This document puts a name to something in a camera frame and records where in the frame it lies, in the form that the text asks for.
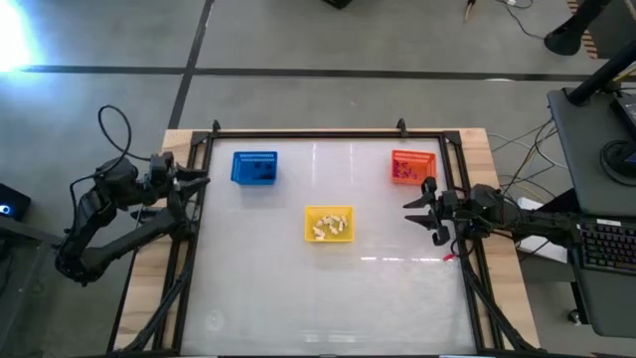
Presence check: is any black stand foot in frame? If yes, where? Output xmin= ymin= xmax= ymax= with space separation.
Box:
xmin=544 ymin=0 xmax=610 ymax=57

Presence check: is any orange plastic basket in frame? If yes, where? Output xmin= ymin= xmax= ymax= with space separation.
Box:
xmin=391 ymin=149 xmax=438 ymax=187

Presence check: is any black stand leg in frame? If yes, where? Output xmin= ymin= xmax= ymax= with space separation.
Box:
xmin=539 ymin=187 xmax=577 ymax=216

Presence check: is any black round monitor base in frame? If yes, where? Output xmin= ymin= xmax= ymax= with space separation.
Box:
xmin=599 ymin=138 xmax=636 ymax=188

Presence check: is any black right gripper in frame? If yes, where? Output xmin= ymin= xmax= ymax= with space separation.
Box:
xmin=402 ymin=176 xmax=462 ymax=248

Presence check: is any black stand pole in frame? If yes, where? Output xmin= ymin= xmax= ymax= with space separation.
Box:
xmin=567 ymin=42 xmax=636 ymax=106

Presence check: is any backlit black keyboard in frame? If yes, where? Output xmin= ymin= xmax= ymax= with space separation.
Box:
xmin=578 ymin=218 xmax=636 ymax=274

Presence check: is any grey desk top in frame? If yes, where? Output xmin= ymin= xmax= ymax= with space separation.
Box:
xmin=548 ymin=87 xmax=636 ymax=216

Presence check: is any black device with blue light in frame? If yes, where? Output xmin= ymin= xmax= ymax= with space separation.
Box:
xmin=0 ymin=181 xmax=33 ymax=223

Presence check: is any red white striped mat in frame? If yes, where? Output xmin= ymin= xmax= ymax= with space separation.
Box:
xmin=567 ymin=0 xmax=600 ymax=60

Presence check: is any yellow plastic basket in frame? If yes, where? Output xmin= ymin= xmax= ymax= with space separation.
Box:
xmin=303 ymin=205 xmax=356 ymax=244

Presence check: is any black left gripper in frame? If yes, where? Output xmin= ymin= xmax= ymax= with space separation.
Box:
xmin=146 ymin=151 xmax=212 ymax=209

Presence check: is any blue plastic basket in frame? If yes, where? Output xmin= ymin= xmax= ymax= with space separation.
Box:
xmin=231 ymin=150 xmax=278 ymax=186

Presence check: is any grey cart table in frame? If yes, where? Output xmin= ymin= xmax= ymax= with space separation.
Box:
xmin=562 ymin=212 xmax=636 ymax=340

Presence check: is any white paper box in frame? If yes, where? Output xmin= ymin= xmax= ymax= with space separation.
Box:
xmin=519 ymin=233 xmax=570 ymax=265

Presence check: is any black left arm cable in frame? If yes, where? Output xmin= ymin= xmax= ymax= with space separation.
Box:
xmin=68 ymin=104 xmax=153 ymax=200

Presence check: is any black floor cable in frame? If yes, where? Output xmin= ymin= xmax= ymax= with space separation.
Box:
xmin=496 ymin=0 xmax=547 ymax=41
xmin=489 ymin=117 xmax=567 ymax=173

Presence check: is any grey metal stand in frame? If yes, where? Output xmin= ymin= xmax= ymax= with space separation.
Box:
xmin=0 ymin=216 xmax=66 ymax=357

